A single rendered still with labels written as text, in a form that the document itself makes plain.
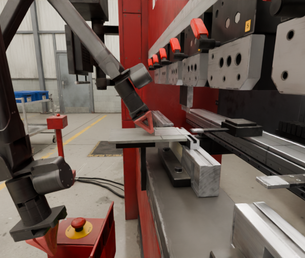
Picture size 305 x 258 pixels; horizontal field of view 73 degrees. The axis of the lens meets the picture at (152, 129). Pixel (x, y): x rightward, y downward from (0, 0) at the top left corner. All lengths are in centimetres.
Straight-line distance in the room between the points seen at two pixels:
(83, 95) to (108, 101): 96
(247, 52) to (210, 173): 35
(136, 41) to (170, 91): 44
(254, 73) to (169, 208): 37
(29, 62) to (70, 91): 178
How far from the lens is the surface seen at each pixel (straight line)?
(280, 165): 73
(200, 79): 52
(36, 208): 53
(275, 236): 38
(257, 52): 35
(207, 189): 61
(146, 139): 68
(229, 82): 38
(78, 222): 65
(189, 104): 73
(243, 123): 84
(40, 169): 48
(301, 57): 27
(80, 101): 820
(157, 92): 161
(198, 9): 59
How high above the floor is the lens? 119
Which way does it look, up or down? 13 degrees down
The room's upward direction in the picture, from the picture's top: straight up
